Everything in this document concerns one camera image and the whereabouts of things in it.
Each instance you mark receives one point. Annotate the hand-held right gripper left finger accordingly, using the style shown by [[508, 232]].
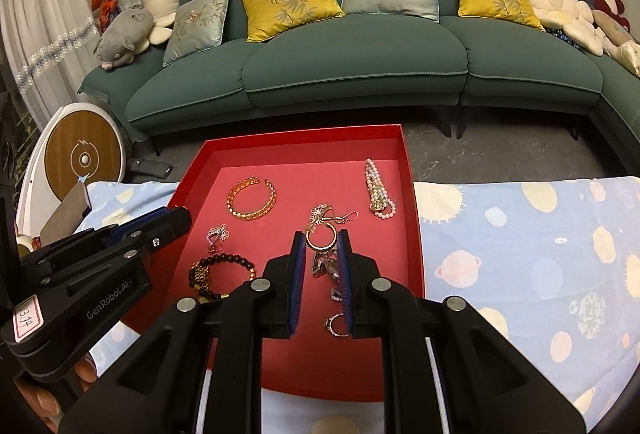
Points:
[[299, 284]]

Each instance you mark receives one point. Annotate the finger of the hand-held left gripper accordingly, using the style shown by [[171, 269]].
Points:
[[140, 219], [170, 226]]

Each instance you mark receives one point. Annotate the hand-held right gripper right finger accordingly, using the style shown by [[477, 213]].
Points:
[[346, 284]]

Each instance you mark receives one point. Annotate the small silver jewelry piece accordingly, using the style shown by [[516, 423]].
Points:
[[336, 294]]

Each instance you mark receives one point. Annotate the silver crystal earring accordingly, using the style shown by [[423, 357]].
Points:
[[324, 266]]

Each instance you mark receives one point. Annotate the gold hoop earring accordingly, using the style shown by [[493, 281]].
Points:
[[320, 246]]

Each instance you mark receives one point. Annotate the silver filigree drop earring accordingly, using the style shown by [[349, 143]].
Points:
[[217, 234], [320, 213]]

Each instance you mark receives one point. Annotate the silver hook earring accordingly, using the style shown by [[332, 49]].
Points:
[[347, 216]]

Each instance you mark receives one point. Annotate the red shallow box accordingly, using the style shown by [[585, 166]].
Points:
[[280, 184]]

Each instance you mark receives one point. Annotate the person's left hand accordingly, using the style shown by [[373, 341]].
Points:
[[42, 396]]

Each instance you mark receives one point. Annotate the round white wooden machine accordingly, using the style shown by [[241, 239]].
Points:
[[82, 159]]

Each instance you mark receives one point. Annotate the blue planet print tablecloth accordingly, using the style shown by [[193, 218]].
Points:
[[525, 264]]

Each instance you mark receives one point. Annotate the grey pig plush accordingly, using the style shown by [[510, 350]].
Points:
[[125, 36]]

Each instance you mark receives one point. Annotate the small grey embroidered cushion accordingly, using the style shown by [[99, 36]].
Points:
[[197, 26]]

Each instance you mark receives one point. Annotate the white sequin curtain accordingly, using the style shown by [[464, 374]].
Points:
[[45, 29]]

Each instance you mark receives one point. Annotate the orange curtain tieback bow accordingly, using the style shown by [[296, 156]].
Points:
[[105, 9]]

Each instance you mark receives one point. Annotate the green sofa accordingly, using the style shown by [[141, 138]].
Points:
[[350, 64]]

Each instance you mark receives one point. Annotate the dark blue patterned cloth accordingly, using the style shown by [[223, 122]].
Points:
[[565, 36]]

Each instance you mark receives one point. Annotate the white flower cushion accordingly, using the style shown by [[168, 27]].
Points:
[[570, 11]]

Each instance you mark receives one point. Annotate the cream quilted blanket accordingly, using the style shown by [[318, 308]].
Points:
[[630, 59]]

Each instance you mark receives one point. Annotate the beige plush toy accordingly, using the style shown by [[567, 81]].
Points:
[[617, 29]]

